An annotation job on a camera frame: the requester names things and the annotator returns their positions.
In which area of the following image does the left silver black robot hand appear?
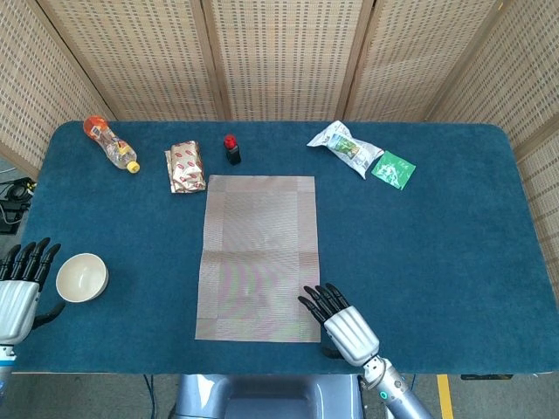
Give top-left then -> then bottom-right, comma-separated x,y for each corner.
0,237 -> 66,346

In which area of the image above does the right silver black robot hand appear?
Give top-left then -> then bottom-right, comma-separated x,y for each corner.
297,282 -> 380,367

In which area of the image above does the white bowl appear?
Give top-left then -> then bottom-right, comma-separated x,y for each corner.
55,253 -> 109,304

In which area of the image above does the grey woven placemat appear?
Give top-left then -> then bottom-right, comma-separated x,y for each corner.
194,175 -> 322,344

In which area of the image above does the blue-grey robot torso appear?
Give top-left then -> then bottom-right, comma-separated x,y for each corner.
168,374 -> 363,419

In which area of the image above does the yellow floor tape line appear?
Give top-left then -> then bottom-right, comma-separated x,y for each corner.
436,374 -> 453,419

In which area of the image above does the blue carpet table cover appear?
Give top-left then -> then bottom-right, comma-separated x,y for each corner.
6,120 -> 552,376

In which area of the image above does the green sachet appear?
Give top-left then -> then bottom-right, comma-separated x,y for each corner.
370,150 -> 417,190

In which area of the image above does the white green crumpled snack bag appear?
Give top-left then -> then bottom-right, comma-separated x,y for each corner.
306,120 -> 386,181

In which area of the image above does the plastic bottle with yellow cap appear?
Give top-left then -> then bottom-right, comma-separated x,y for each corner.
83,115 -> 141,175

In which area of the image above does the black bottle with red cap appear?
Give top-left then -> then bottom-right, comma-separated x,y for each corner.
223,134 -> 242,166

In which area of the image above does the silver red snack packet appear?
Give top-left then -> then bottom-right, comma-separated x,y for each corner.
163,140 -> 208,196

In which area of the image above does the woven bamboo folding screen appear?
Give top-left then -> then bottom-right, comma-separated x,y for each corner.
0,0 -> 559,302

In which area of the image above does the black cables and floor equipment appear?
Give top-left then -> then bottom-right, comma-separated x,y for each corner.
0,176 -> 36,235

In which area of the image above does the blue cable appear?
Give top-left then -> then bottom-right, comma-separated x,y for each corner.
142,374 -> 156,419

